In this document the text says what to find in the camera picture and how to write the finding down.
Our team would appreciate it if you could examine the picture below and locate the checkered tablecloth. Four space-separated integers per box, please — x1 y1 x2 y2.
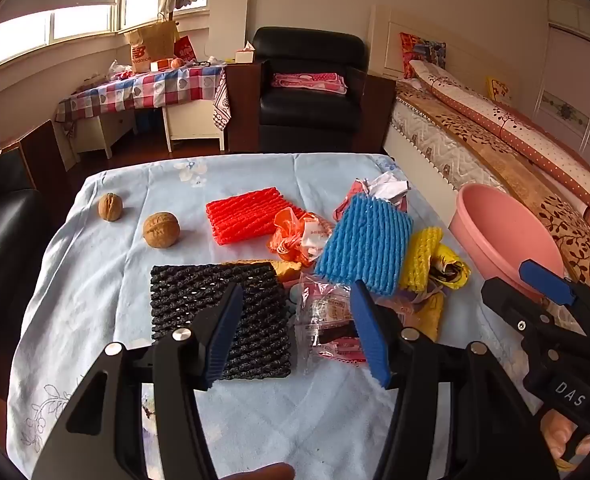
55 62 234 134

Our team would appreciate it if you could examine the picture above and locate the yellow black printed wrapper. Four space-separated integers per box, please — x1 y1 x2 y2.
427 242 472 291

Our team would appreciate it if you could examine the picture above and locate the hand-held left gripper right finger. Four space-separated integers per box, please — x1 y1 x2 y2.
349 279 562 480

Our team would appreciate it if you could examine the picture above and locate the brown leaf pattern blanket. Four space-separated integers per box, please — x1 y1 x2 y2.
394 80 590 281

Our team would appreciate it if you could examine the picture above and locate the red gift bag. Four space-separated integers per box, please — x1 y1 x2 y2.
174 35 197 64

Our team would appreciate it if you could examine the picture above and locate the person's left hand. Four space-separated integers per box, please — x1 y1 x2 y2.
222 462 297 480

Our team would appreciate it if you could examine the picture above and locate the white wardrobe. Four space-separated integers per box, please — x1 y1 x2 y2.
534 0 590 173

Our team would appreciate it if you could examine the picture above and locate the black leather armchair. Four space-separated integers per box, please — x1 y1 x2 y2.
225 26 397 155

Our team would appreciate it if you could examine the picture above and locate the brown walnut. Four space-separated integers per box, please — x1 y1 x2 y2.
98 193 125 222
142 212 181 250

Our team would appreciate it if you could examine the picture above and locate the clear red snack wrapper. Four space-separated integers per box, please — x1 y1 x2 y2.
290 272 372 369

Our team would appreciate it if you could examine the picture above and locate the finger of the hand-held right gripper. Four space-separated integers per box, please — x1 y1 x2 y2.
481 276 584 344
519 259 590 342

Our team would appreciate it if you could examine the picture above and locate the pink white dotted quilt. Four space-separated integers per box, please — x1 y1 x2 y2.
408 60 590 228

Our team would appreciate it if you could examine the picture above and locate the plain yellow packet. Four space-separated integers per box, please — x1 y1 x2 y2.
409 292 446 344

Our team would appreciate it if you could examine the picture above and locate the person's right hand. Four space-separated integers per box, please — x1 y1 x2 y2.
540 410 590 473

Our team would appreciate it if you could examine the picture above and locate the black foam net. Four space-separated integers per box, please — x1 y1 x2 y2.
150 261 294 382

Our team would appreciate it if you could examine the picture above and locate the yellow foam net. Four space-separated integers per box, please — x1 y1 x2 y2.
399 226 444 292

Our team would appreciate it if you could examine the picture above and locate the brown paper bag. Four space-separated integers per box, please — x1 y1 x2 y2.
124 12 181 74

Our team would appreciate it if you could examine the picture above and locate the white bed with mattress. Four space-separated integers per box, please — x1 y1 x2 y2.
367 5 590 283

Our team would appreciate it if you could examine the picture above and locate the yellow pillow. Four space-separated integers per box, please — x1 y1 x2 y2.
485 76 514 106

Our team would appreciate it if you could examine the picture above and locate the blue foam net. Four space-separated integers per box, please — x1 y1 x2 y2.
313 193 415 297

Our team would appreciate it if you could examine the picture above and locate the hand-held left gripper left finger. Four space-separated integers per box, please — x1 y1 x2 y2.
30 282 246 480

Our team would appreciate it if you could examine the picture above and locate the pink plastic bucket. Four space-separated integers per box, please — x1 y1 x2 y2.
449 183 566 304

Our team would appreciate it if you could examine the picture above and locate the tissue box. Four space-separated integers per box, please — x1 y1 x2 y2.
234 40 257 65

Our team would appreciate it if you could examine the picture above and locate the light blue floral tablecloth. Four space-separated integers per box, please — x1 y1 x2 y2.
6 152 543 480

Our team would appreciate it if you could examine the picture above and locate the wooden side table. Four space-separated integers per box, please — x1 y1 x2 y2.
0 120 84 202

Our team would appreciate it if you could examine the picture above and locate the pink folded towel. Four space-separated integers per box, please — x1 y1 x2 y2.
271 72 349 95

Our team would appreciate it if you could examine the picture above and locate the colourful cartoon pillow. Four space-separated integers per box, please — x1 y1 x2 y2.
399 32 447 80

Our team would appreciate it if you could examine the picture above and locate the black leather sofa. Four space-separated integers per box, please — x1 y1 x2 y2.
0 111 52 343

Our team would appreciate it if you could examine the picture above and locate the orange plastic bag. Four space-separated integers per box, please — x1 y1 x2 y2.
267 208 337 264

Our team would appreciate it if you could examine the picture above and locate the white desk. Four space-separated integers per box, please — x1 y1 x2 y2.
70 100 226 159

